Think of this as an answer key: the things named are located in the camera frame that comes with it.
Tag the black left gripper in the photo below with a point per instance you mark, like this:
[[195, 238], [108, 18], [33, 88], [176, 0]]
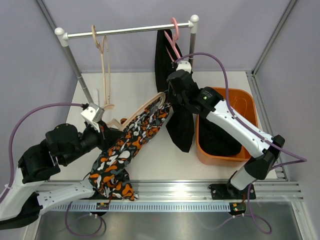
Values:
[[107, 137]]

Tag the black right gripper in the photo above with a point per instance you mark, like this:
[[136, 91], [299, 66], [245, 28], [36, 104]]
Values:
[[172, 100]]

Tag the beige wooden hanger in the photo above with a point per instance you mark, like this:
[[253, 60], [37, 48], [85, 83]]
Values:
[[103, 47], [121, 126]]

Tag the orange camouflage shorts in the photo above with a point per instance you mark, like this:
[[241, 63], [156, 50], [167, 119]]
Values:
[[108, 174]]

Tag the black shorts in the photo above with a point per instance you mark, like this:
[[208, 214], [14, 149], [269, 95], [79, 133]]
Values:
[[215, 141], [180, 126]]

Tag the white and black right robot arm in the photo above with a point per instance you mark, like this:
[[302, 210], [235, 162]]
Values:
[[209, 104]]

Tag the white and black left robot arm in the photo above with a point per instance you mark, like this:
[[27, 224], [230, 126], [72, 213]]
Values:
[[23, 204]]

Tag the pink plastic hanger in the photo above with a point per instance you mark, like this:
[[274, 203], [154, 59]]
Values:
[[172, 40]]

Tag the orange plastic laundry basket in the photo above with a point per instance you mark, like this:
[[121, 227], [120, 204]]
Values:
[[243, 103]]

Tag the white and steel clothes rack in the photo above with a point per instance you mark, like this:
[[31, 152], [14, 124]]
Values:
[[131, 48]]

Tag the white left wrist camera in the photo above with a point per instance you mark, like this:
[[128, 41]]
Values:
[[92, 114]]

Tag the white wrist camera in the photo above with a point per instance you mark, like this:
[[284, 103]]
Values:
[[182, 65], [92, 114]]

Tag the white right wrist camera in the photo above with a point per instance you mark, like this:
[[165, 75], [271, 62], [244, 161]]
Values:
[[182, 65]]

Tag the white slotted cable duct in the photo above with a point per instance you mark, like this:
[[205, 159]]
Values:
[[140, 207]]

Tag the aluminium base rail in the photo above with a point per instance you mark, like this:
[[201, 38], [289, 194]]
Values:
[[198, 191]]

